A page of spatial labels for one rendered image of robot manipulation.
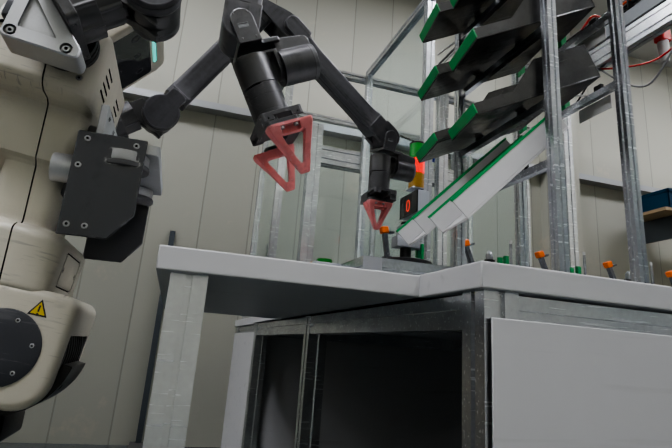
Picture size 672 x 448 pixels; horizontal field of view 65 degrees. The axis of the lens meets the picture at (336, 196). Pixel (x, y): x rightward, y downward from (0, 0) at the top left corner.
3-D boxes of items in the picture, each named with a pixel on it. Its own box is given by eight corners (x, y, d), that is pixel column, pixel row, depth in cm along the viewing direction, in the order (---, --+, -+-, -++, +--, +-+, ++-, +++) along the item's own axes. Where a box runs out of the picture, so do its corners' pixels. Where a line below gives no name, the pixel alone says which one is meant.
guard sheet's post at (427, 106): (420, 284, 156) (428, -1, 185) (416, 285, 159) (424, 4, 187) (429, 285, 157) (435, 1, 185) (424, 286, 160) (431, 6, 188)
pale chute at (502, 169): (468, 218, 90) (450, 199, 91) (442, 234, 103) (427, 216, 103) (570, 126, 98) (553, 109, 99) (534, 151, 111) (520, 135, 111)
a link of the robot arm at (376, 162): (366, 154, 145) (377, 147, 140) (388, 159, 147) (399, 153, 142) (365, 177, 143) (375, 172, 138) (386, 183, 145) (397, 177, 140)
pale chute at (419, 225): (427, 234, 104) (412, 217, 104) (408, 246, 116) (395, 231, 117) (519, 152, 112) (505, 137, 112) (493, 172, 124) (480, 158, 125)
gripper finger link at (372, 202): (381, 234, 143) (383, 201, 145) (391, 229, 136) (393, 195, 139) (357, 231, 141) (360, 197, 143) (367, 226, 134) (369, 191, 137)
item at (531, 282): (481, 287, 57) (481, 260, 58) (252, 323, 194) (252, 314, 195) (1149, 368, 96) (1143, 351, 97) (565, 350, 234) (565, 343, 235)
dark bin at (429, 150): (437, 142, 110) (423, 111, 112) (419, 163, 123) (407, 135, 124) (548, 107, 116) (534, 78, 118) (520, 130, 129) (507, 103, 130)
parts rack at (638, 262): (560, 298, 84) (541, -100, 107) (445, 309, 118) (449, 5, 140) (661, 310, 90) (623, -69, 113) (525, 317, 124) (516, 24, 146)
